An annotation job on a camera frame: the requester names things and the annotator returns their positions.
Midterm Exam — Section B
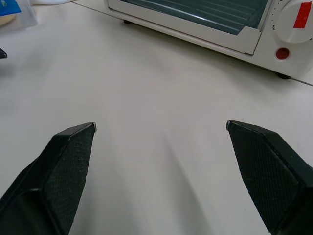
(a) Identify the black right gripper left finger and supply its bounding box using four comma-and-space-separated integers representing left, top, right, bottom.
0, 122, 97, 235

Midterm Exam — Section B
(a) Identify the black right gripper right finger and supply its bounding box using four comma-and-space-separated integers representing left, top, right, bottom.
226, 120, 313, 235

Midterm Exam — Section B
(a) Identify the clear plastic bag blue label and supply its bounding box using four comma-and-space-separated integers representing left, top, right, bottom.
0, 0, 39, 30

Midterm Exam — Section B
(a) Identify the red indicator light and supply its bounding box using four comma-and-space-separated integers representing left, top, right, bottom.
275, 47, 290, 60

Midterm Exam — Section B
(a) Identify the white toaster oven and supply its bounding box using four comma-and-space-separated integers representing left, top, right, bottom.
103, 0, 313, 80

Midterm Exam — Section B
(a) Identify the white dial with red stripe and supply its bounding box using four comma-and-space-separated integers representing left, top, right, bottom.
275, 0, 313, 45

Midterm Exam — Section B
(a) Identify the glass oven door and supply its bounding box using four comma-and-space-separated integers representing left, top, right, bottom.
107, 0, 273, 55

